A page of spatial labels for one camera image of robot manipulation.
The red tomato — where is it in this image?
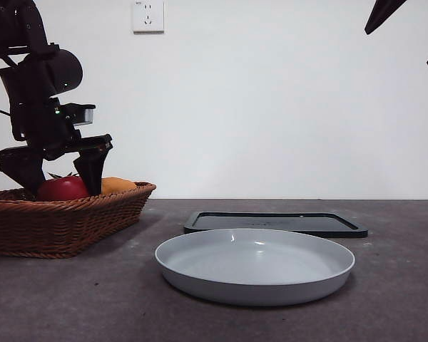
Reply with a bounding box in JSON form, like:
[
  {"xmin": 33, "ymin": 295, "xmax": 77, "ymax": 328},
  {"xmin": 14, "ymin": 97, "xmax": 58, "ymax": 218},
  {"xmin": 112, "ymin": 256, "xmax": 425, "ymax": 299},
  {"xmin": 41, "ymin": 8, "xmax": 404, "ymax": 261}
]
[{"xmin": 37, "ymin": 172, "xmax": 91, "ymax": 201}]

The brown wicker basket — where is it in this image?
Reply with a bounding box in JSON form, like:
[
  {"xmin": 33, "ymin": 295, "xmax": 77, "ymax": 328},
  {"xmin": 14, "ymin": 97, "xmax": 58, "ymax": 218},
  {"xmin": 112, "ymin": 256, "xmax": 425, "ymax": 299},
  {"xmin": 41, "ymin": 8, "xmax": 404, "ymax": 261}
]
[{"xmin": 0, "ymin": 181, "xmax": 157, "ymax": 259}]

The grey round plate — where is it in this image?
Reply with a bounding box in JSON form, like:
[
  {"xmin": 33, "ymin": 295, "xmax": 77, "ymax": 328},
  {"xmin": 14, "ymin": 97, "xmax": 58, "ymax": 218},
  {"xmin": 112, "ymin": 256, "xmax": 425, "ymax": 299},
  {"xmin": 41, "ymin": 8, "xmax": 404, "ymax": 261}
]
[{"xmin": 154, "ymin": 227, "xmax": 356, "ymax": 307}]

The black rectangular tray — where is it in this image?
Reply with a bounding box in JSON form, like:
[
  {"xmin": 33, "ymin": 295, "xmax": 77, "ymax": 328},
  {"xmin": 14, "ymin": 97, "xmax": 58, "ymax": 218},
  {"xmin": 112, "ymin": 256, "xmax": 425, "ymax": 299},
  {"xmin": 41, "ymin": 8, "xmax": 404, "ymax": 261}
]
[{"xmin": 183, "ymin": 211, "xmax": 369, "ymax": 239}]

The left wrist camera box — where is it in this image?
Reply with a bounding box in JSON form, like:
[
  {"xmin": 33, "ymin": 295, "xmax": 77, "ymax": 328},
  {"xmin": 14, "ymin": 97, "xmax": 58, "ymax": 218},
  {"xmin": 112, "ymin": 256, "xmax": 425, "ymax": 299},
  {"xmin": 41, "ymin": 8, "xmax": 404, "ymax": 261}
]
[{"xmin": 62, "ymin": 103, "xmax": 96, "ymax": 126}]

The white wall socket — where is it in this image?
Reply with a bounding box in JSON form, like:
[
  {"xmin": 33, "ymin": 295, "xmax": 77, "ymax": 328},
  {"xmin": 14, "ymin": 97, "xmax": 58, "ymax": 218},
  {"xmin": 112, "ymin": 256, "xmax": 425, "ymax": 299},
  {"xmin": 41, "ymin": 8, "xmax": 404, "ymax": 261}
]
[{"xmin": 133, "ymin": 0, "xmax": 165, "ymax": 35}]

